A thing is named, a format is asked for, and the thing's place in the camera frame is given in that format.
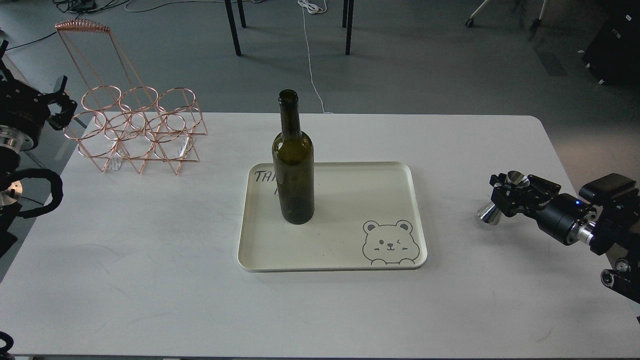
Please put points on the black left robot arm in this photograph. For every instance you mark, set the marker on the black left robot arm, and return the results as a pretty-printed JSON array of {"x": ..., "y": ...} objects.
[{"x": 11, "y": 177}]

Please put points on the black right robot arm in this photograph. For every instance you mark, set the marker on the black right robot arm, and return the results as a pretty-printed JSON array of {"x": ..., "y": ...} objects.
[{"x": 605, "y": 217}]

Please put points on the black table leg right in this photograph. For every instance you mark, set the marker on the black table leg right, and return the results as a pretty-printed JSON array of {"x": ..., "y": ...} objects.
[{"x": 347, "y": 23}]

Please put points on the black equipment case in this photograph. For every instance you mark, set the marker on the black equipment case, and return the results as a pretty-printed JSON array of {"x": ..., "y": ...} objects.
[{"x": 613, "y": 55}]

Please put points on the cream bear print tray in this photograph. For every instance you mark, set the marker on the cream bear print tray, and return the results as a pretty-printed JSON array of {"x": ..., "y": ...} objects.
[{"x": 366, "y": 219}]

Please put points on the white wheeled chair base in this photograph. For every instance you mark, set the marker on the white wheeled chair base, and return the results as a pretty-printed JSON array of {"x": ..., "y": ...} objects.
[{"x": 518, "y": 12}]

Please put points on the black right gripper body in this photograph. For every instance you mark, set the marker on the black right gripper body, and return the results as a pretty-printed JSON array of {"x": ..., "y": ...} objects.
[{"x": 566, "y": 219}]

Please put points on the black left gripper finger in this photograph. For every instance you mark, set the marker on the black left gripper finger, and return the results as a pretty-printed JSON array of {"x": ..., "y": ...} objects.
[
  {"x": 59, "y": 93},
  {"x": 61, "y": 119}
]

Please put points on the rose gold wire bottle rack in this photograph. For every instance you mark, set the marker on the rose gold wire bottle rack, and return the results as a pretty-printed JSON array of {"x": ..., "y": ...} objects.
[{"x": 134, "y": 123}]

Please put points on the black table leg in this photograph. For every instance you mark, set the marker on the black table leg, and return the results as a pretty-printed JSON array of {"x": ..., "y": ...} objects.
[
  {"x": 232, "y": 23},
  {"x": 347, "y": 23}
]

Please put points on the steel double jigger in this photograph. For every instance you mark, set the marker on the steel double jigger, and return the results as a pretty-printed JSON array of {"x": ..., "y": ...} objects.
[{"x": 491, "y": 214}]

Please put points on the dark green wine bottle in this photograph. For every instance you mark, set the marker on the dark green wine bottle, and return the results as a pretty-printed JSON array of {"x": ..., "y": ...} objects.
[{"x": 293, "y": 159}]

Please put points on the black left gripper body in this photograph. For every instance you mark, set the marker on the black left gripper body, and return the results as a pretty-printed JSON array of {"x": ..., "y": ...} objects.
[{"x": 23, "y": 109}]

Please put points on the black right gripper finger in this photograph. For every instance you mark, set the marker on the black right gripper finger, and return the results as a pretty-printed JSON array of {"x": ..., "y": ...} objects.
[
  {"x": 502, "y": 197},
  {"x": 539, "y": 189}
]

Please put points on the black table leg left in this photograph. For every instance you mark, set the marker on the black table leg left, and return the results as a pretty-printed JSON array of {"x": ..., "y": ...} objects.
[{"x": 232, "y": 23}]

